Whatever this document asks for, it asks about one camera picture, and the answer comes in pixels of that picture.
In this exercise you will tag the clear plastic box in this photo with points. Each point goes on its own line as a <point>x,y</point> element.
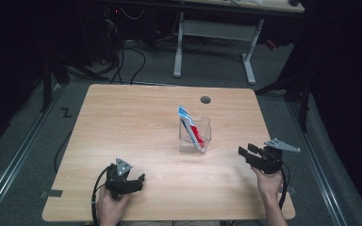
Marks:
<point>201,142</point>

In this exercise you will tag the white-legged wooden desk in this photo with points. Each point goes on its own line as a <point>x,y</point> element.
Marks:
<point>217,29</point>

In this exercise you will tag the white red blue toothpaste tube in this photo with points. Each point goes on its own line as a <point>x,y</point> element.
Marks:
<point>191,127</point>

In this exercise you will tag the black metal stand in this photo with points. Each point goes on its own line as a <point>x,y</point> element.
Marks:
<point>304,103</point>
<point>46,84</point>

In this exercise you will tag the metal floor rail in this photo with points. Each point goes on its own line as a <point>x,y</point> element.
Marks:
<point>317,163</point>
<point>15,163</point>

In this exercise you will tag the person's left hand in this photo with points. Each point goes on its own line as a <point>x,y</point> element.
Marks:
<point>110,208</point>

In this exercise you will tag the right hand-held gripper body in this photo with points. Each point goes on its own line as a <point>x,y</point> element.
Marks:
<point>271,160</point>

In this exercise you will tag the dark round table grommet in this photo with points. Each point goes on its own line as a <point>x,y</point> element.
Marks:
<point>205,100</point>

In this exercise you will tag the person's right hand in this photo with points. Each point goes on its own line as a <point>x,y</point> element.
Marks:
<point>269,183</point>

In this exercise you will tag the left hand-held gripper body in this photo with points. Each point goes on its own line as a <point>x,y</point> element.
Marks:
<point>117,183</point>

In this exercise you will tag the grey tape strip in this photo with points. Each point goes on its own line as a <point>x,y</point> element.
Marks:
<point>52,193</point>
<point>292,190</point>

